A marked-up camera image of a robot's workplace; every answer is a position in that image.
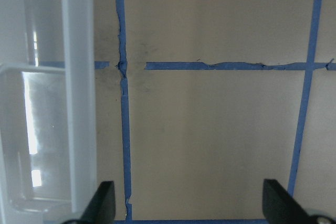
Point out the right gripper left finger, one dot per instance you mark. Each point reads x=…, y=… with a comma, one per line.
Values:
x=101, y=208

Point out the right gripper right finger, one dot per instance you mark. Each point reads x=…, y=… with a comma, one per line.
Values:
x=280, y=207

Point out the clear ribbed box lid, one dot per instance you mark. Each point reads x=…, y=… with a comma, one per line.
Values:
x=48, y=122

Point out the brown paper table cover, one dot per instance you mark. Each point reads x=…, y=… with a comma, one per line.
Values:
x=217, y=103

